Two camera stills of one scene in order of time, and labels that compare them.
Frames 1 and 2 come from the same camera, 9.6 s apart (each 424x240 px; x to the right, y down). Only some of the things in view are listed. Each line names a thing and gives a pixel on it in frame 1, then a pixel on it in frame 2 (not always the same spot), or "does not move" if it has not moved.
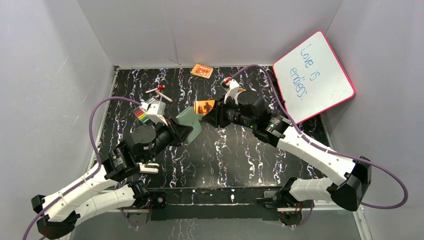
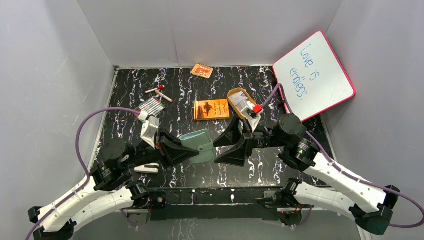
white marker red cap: (160, 87) does not move
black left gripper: (178, 131) -> (162, 149)
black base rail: (222, 203) does not move
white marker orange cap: (164, 96) does not move
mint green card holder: (188, 117) -> (200, 141)
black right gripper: (213, 117) -> (236, 155)
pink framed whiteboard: (312, 78) does not move
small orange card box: (201, 70) does not move
